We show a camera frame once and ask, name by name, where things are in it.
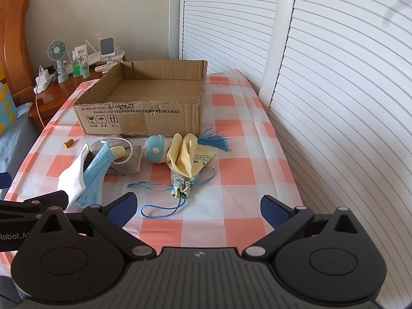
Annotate green tube with white card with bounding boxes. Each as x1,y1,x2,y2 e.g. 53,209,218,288
75,44,90,79

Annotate blue embroidered sachet pouch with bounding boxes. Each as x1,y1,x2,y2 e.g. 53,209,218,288
128,128,230,219

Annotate white cloth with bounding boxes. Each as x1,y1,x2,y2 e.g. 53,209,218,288
57,144,89,204

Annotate green spray bottle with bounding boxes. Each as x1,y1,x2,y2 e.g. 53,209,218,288
71,58,81,77

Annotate white remote control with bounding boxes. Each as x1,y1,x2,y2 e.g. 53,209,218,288
95,62,117,73

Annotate small tan cork piece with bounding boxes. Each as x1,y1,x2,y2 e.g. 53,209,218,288
64,139,74,149

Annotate wooden bed headboard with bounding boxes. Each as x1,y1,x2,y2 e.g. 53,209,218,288
1,0,35,106

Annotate green desk fan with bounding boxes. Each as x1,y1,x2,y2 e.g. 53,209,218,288
47,39,68,83

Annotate white louvered closet doors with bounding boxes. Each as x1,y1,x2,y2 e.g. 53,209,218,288
179,0,411,308

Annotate blue surgical face mask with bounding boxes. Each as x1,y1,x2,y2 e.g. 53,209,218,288
74,146,113,208

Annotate yellow cloth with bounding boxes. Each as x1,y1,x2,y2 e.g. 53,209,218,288
166,133,216,178

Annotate grey mesh sachet bag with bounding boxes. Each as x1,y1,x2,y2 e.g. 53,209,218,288
90,135,133,164
108,145,142,176

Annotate white wifi router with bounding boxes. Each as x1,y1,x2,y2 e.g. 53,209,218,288
84,34,125,65

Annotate blue bed sheet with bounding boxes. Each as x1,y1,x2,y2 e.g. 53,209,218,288
0,102,41,200

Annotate white power strip with charger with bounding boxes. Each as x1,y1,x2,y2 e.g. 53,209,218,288
33,66,56,95

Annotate blue round plush toy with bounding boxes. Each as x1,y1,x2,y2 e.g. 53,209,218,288
142,135,171,163

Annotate open cardboard box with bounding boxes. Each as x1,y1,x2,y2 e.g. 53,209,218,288
73,59,207,137

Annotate wooden nightstand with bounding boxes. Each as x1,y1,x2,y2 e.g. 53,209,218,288
29,66,103,132

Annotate yellow blue snack bag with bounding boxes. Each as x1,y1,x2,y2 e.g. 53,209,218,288
0,64,18,135

